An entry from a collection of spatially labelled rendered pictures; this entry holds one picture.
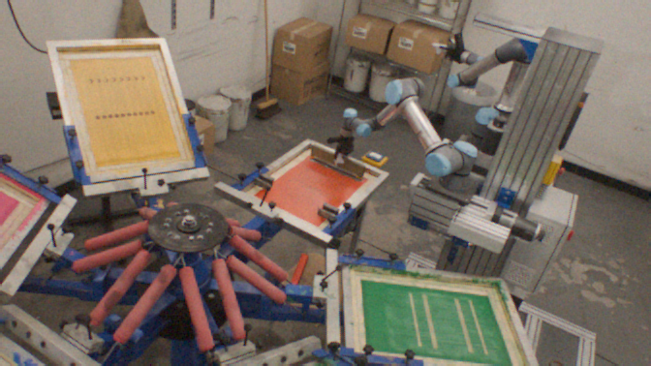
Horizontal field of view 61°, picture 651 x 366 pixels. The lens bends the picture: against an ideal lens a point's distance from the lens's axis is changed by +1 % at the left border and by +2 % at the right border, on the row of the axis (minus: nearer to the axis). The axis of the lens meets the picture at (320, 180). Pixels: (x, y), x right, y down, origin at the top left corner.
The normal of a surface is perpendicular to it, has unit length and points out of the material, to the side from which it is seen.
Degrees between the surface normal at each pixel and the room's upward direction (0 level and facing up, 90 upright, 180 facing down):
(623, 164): 90
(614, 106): 90
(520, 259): 90
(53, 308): 0
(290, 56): 90
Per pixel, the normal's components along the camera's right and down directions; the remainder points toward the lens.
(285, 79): -0.53, 0.39
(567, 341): 0.15, -0.83
